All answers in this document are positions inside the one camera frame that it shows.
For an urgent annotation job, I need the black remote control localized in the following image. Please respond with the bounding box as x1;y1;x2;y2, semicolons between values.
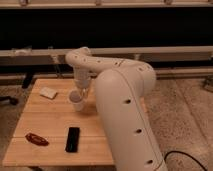
65;127;80;153

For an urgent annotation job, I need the black chair base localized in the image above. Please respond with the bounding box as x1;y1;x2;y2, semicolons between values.
0;96;19;105

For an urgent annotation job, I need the black cable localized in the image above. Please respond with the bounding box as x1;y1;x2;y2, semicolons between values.
163;150;209;171

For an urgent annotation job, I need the red snack packet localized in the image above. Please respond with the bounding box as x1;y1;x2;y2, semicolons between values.
25;133;49;146

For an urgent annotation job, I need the white ceramic cup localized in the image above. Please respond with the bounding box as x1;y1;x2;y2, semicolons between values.
69;90;84;111

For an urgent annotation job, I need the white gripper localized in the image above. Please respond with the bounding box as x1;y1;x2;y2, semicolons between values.
74;68;91;95

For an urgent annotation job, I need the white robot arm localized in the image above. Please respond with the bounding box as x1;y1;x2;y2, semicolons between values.
65;47;168;171

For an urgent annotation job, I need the white sponge block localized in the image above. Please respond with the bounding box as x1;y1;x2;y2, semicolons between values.
40;87;57;99

